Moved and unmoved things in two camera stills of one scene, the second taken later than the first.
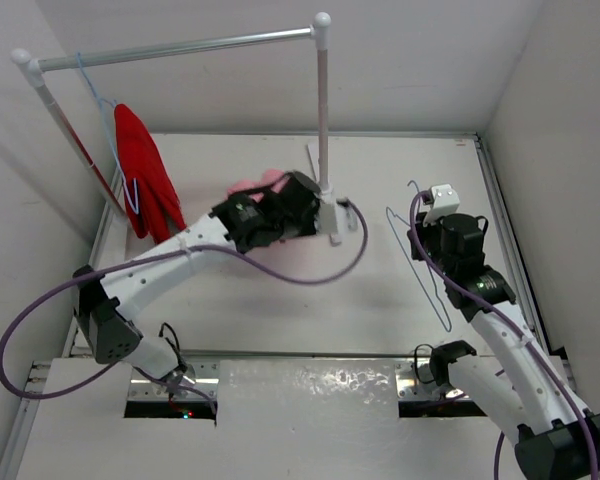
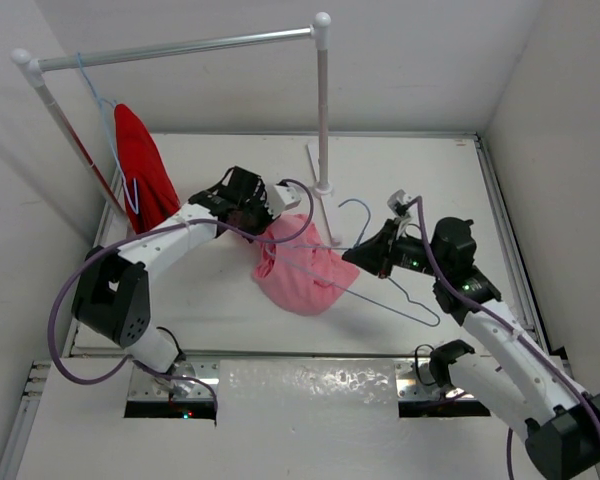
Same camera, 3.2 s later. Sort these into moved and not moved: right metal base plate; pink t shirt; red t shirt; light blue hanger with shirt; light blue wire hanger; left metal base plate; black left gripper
Moved: light blue wire hanger; pink t shirt; black left gripper
Not moved: red t shirt; right metal base plate; left metal base plate; light blue hanger with shirt
